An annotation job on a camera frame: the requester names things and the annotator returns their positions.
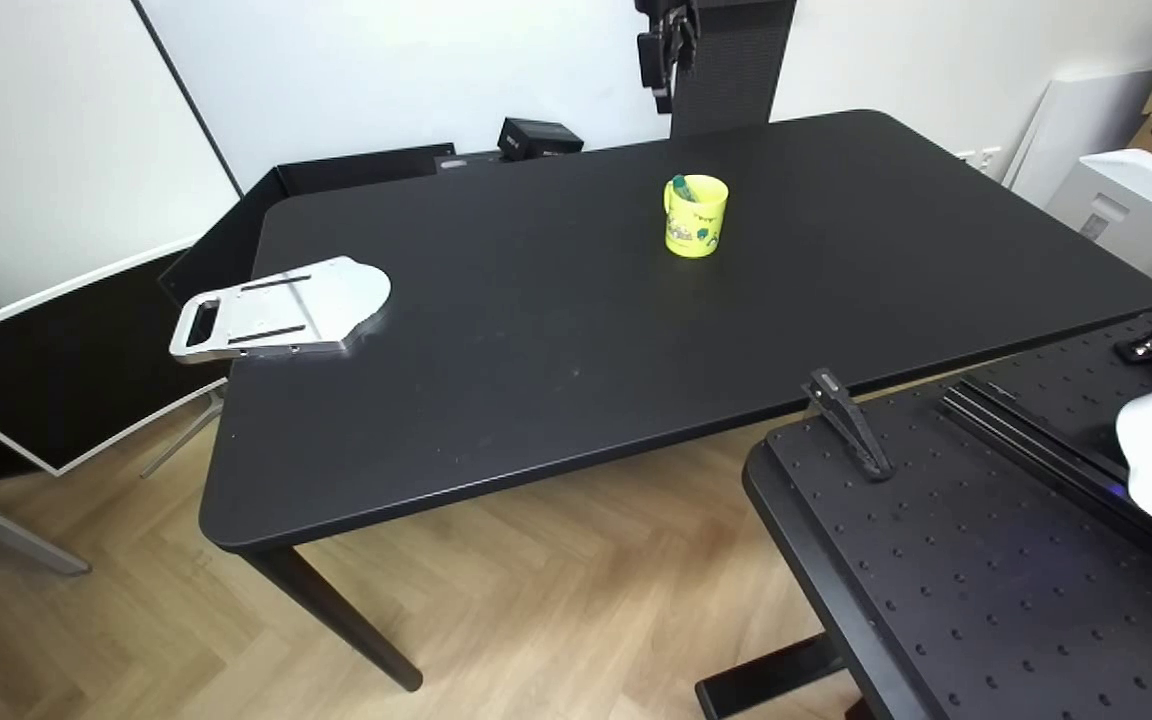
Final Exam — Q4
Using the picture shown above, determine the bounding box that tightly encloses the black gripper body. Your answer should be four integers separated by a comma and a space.
635, 0, 698, 95

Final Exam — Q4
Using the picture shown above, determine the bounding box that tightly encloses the yellow-green mug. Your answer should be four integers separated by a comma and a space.
665, 172, 728, 260

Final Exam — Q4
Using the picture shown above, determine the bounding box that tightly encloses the black pillar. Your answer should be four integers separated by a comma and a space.
673, 0, 797, 138

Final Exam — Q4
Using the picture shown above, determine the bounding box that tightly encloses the small black box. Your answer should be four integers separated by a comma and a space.
497, 115, 583, 161

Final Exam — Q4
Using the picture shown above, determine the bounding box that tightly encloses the white whiteboard panel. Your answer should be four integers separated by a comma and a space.
131, 0, 666, 187

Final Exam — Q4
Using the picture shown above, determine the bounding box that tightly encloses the white box appliance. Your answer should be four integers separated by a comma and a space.
1046, 147, 1152, 282

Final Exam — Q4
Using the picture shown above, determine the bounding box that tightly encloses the black perforated breadboard table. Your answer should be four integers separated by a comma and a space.
696, 312, 1152, 720

